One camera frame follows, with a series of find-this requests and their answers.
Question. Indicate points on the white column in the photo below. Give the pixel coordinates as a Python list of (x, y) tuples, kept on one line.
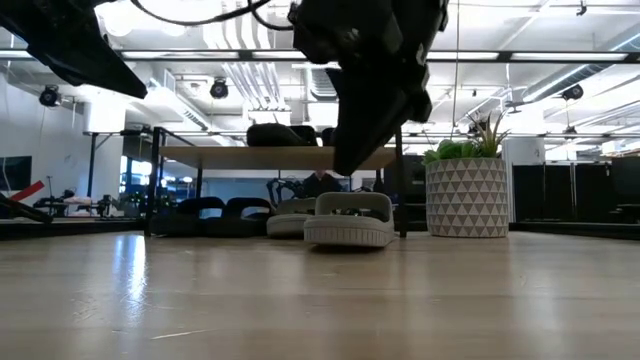
[(522, 165)]

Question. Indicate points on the red bar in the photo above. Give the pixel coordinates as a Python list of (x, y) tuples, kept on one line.
[(29, 190)]

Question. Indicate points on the black ceiling spot lamp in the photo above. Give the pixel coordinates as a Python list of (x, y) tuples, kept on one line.
[(219, 89), (50, 96), (572, 92)]

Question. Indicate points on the dark diagonal bar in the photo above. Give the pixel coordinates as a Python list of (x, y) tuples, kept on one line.
[(25, 210)]

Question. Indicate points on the black background table frame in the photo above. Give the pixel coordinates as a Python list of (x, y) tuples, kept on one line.
[(92, 165)]

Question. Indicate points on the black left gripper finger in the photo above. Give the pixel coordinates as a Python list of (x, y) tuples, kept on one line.
[(105, 62), (75, 70)]

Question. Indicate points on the light grey slide sandal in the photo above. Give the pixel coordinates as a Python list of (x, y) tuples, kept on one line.
[(285, 225), (350, 232)]

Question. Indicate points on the person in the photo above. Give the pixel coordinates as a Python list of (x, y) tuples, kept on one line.
[(322, 186)]

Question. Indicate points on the spiky green plant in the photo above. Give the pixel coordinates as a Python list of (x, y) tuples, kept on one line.
[(490, 142)]

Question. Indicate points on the leafy green plant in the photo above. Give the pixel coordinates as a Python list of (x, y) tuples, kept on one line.
[(450, 150)]

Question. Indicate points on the dark wall monitor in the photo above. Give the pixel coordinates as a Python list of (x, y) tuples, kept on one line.
[(15, 172)]

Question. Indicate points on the triangle patterned planter pot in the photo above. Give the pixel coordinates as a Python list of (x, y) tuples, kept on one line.
[(467, 200)]

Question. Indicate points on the ceiling air vent grille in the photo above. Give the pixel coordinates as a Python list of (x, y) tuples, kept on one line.
[(317, 82)]

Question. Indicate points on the background black robot arm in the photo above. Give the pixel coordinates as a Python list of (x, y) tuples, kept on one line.
[(274, 187)]

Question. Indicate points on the wooden shelf black metal frame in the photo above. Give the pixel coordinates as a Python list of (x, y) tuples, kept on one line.
[(250, 157)]

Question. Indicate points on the black partition cabinet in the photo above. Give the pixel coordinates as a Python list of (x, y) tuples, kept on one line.
[(560, 192)]

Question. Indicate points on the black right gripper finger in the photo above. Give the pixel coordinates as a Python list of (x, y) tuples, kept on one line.
[(380, 115), (347, 120)]

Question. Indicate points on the dark background box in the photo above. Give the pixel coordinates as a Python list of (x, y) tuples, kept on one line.
[(627, 185)]

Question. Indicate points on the background workbench clutter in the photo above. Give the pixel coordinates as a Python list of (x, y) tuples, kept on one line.
[(75, 202)]

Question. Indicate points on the overhead light bar rail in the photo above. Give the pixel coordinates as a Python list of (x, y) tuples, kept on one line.
[(550, 56)]

